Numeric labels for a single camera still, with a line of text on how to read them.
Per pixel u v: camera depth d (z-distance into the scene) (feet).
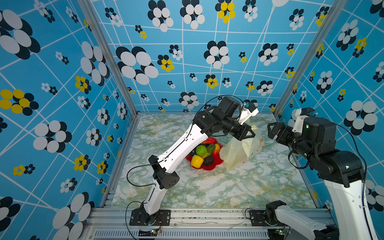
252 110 1.83
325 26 2.43
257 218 2.40
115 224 2.48
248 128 1.77
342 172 1.11
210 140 3.13
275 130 1.70
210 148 3.00
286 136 1.65
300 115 1.63
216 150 3.07
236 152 2.39
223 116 1.63
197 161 2.77
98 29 2.49
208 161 2.92
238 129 1.83
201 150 2.87
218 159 2.87
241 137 1.78
